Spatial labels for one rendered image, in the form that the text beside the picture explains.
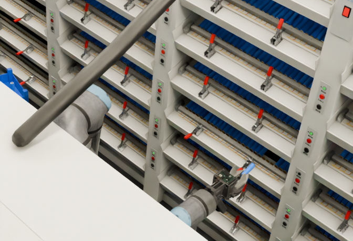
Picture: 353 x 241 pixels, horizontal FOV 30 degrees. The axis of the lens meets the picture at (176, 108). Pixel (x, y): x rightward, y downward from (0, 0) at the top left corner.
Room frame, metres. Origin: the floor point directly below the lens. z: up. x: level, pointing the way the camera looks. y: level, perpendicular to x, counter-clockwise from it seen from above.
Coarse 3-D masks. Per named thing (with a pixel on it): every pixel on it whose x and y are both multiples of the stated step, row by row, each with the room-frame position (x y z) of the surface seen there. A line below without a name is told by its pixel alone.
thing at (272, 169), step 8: (184, 112) 2.14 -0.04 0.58; (192, 120) 2.11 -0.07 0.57; (200, 120) 2.09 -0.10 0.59; (208, 128) 2.06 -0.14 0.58; (224, 136) 2.01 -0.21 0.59; (224, 144) 1.99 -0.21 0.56; (232, 144) 1.98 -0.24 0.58; (240, 144) 1.97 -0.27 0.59; (248, 152) 1.93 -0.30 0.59; (256, 160) 1.90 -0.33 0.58; (264, 160) 1.90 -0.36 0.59; (272, 168) 1.86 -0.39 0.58; (280, 176) 1.83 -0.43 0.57
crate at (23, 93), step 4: (8, 68) 2.44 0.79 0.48; (8, 72) 2.42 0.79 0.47; (12, 72) 2.43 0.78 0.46; (0, 76) 2.41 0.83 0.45; (4, 76) 2.42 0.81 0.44; (8, 76) 2.42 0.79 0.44; (12, 76) 2.43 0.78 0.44; (0, 80) 2.41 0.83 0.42; (4, 80) 2.42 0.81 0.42; (8, 80) 2.43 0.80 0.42; (12, 80) 2.43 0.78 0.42; (16, 80) 2.39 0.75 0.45; (4, 84) 2.41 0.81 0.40; (8, 84) 2.41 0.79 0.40; (16, 84) 2.39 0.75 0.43; (16, 88) 2.39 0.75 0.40; (20, 88) 2.35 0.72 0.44; (16, 92) 2.36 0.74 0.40; (20, 92) 2.35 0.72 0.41; (24, 92) 2.28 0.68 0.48; (20, 96) 2.34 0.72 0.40; (24, 96) 2.28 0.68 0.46; (28, 100) 2.29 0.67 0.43
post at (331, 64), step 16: (336, 0) 1.76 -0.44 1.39; (352, 32) 1.71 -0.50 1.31; (336, 48) 1.74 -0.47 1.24; (352, 48) 1.71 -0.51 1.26; (320, 64) 1.76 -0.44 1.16; (336, 64) 1.73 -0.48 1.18; (320, 80) 1.75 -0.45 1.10; (336, 80) 1.72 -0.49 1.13; (336, 96) 1.71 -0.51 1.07; (304, 112) 1.76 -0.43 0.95; (304, 128) 1.75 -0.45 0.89; (320, 128) 1.72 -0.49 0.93; (320, 144) 1.71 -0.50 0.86; (304, 160) 1.73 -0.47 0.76; (288, 176) 1.76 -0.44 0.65; (304, 176) 1.72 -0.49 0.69; (288, 192) 1.75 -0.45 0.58; (304, 192) 1.71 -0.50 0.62; (272, 240) 1.76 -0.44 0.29; (288, 240) 1.71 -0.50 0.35
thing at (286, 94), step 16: (192, 16) 2.21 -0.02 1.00; (176, 32) 2.15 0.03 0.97; (192, 32) 2.18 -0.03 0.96; (208, 32) 2.14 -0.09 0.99; (224, 32) 2.14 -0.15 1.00; (192, 48) 2.10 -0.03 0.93; (208, 48) 2.06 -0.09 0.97; (224, 48) 2.08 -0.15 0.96; (240, 48) 2.06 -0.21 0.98; (256, 48) 2.05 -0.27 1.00; (208, 64) 2.04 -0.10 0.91; (224, 64) 2.01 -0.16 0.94; (240, 64) 2.00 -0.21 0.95; (256, 64) 1.98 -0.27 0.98; (272, 64) 1.97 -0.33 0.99; (288, 64) 1.97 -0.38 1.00; (240, 80) 1.94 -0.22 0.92; (256, 80) 1.93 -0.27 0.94; (272, 80) 1.92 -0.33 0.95; (288, 80) 1.89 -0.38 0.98; (304, 80) 1.90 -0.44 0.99; (272, 96) 1.86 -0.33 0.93; (288, 96) 1.85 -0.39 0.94; (304, 96) 1.85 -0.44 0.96; (288, 112) 1.81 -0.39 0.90
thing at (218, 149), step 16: (176, 112) 2.16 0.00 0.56; (176, 128) 2.12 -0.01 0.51; (192, 128) 2.08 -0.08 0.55; (208, 144) 2.00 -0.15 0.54; (224, 160) 1.95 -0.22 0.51; (240, 160) 1.92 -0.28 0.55; (272, 160) 1.91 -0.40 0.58; (256, 176) 1.85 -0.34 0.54; (272, 176) 1.84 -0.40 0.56; (272, 192) 1.80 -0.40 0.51
